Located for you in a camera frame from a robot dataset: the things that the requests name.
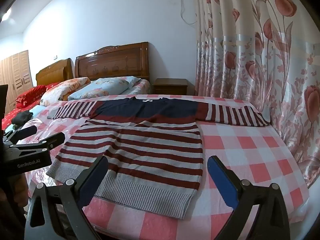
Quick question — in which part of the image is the dark cloth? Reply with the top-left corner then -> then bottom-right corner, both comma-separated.
11,111 -> 33,125

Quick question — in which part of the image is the small wooden headboard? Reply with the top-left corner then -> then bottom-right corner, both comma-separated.
36,58 -> 74,87

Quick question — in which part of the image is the wooden nightstand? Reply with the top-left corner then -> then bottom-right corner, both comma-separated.
152,78 -> 188,95

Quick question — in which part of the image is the red grey striped sweater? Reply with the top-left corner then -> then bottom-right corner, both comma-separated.
46,96 -> 270,220

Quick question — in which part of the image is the light blue floral pillow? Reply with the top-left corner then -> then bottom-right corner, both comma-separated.
68,76 -> 141,100

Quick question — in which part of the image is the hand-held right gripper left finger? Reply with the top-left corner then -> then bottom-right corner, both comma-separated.
24,155 -> 109,240

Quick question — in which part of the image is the red folded quilt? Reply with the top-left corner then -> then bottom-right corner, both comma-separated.
15,84 -> 48,109

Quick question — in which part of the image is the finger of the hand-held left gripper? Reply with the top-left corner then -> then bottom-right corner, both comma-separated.
11,132 -> 65,153
3,125 -> 38,145

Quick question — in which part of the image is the white air conditioner cable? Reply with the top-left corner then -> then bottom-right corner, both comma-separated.
179,0 -> 198,25

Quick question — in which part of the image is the shiny pink floral quilt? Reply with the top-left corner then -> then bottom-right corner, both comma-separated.
22,116 -> 85,188

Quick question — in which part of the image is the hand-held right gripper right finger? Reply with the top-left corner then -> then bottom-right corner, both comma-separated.
207,155 -> 292,240

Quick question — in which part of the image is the pink checked bed sheet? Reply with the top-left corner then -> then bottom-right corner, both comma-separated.
22,94 -> 310,240

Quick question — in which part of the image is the orange floral pillow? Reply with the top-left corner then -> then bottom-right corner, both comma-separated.
40,77 -> 92,105

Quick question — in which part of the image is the person's left forearm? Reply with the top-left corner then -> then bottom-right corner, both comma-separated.
0,173 -> 28,240

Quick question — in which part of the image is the wooden wardrobe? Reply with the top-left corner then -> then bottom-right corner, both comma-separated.
0,50 -> 33,117

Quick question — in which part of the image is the floral tulip curtain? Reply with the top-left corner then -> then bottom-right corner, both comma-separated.
192,0 -> 320,188

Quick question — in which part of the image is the large wooden headboard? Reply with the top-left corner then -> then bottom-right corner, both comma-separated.
74,42 -> 150,82

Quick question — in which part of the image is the red bed sheet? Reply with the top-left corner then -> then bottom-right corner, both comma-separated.
1,81 -> 63,130

